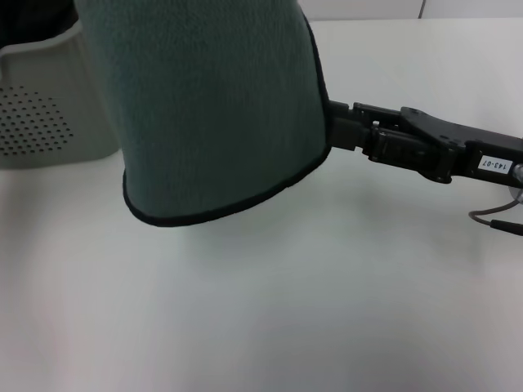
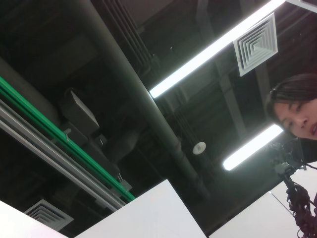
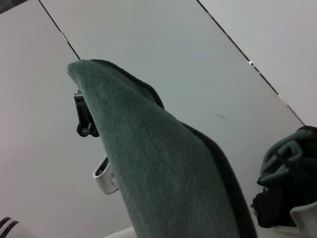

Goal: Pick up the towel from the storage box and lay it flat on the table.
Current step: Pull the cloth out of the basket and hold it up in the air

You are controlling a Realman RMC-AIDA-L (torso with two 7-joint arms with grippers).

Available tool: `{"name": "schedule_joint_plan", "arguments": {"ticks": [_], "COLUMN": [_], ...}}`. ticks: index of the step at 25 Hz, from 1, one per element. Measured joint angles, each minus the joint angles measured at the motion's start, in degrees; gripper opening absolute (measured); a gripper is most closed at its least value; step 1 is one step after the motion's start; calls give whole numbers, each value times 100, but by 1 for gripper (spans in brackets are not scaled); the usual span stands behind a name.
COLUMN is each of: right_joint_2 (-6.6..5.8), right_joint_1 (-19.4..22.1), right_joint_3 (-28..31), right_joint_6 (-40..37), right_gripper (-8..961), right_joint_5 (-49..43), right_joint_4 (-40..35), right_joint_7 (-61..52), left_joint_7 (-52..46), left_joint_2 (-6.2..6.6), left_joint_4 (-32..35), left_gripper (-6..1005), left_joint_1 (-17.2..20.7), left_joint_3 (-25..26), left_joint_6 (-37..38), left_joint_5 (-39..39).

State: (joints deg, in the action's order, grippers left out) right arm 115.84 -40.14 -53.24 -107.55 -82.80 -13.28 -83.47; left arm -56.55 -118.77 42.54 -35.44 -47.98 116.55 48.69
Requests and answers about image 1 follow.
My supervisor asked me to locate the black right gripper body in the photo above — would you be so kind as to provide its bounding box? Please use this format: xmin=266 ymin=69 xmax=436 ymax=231
xmin=399 ymin=105 xmax=523 ymax=191

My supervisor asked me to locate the green and yellow towel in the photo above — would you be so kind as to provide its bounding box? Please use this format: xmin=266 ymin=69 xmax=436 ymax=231
xmin=73 ymin=0 xmax=331 ymax=228

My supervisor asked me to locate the grey perforated storage basket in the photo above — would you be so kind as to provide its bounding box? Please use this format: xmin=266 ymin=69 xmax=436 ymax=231
xmin=0 ymin=18 xmax=123 ymax=171

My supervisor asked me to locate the thin right gripper cable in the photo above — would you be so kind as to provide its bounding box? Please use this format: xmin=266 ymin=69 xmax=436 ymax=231
xmin=468 ymin=202 xmax=523 ymax=237

